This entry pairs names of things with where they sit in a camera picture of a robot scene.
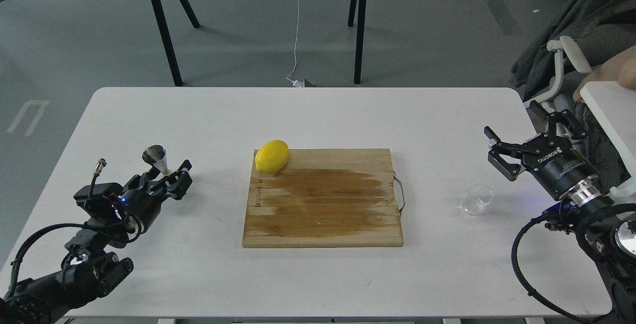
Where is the steel double jigger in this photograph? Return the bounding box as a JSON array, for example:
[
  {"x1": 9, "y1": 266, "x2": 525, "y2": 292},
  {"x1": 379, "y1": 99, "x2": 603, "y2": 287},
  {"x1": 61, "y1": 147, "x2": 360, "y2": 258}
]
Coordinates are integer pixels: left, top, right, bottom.
[{"x1": 142, "y1": 145, "x2": 173, "y2": 175}]

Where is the white power cable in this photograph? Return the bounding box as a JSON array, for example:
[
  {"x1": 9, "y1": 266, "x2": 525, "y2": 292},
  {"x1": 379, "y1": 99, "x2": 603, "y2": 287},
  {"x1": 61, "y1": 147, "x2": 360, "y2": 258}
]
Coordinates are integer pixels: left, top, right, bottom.
[{"x1": 286, "y1": 0, "x2": 307, "y2": 88}]

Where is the dark grey jacket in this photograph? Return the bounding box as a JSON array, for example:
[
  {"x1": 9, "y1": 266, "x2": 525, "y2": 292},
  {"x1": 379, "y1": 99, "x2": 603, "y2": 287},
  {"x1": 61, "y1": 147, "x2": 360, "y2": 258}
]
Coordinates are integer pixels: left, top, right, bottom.
[{"x1": 511, "y1": 0, "x2": 635, "y2": 101}]

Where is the yellow lemon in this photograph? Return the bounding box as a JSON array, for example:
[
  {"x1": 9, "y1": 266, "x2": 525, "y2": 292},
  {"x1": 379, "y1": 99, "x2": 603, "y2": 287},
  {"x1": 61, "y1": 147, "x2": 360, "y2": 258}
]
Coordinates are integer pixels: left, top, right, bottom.
[{"x1": 254, "y1": 139, "x2": 289, "y2": 175}]

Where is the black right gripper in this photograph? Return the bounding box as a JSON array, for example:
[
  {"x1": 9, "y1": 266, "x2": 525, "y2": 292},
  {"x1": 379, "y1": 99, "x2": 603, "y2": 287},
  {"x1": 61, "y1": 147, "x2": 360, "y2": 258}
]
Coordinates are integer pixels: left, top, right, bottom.
[{"x1": 484, "y1": 100, "x2": 599, "y2": 200}]

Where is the small clear glass cup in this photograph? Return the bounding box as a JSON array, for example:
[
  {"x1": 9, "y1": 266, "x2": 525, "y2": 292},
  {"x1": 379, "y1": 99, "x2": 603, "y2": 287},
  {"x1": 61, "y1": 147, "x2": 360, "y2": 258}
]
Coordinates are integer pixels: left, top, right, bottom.
[{"x1": 461, "y1": 184, "x2": 494, "y2": 216}]

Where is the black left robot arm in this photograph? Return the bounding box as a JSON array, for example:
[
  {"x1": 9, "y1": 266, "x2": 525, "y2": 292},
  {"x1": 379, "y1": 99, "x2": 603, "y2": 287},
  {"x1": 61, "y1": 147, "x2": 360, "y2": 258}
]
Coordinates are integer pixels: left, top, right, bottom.
[{"x1": 1, "y1": 160, "x2": 192, "y2": 324}]

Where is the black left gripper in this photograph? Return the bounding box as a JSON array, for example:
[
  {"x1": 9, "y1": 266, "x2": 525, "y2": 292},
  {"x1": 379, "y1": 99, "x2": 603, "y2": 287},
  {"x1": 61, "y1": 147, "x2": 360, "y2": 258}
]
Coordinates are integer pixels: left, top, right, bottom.
[{"x1": 119, "y1": 160, "x2": 192, "y2": 233}]

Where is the person in beige sweater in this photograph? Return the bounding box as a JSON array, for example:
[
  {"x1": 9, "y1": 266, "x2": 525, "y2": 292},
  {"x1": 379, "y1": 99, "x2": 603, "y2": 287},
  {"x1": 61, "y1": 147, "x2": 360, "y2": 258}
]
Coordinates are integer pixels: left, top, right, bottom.
[{"x1": 572, "y1": 45, "x2": 636, "y2": 103}]

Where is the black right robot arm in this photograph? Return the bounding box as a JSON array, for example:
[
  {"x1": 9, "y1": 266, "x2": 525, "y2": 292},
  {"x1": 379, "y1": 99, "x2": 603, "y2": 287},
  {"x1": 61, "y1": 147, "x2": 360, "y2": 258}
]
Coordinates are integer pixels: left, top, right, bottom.
[{"x1": 484, "y1": 101, "x2": 636, "y2": 324}]

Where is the wooden cutting board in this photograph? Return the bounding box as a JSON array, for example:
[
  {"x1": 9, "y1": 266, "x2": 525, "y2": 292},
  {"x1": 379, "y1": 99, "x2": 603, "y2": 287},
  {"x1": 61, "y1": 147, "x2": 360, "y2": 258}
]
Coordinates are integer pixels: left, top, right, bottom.
[{"x1": 241, "y1": 148, "x2": 403, "y2": 248}]

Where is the white office chair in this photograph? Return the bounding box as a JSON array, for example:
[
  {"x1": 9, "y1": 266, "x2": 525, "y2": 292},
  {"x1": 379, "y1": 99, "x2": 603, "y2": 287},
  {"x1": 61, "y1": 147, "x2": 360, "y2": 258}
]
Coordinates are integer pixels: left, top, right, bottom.
[{"x1": 523, "y1": 35, "x2": 592, "y2": 112}]

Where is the white side table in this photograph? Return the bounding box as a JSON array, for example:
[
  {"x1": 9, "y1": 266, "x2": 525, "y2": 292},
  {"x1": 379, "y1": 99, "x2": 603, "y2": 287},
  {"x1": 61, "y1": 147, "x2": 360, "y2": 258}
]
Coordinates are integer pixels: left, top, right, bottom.
[{"x1": 580, "y1": 81, "x2": 636, "y2": 178}]

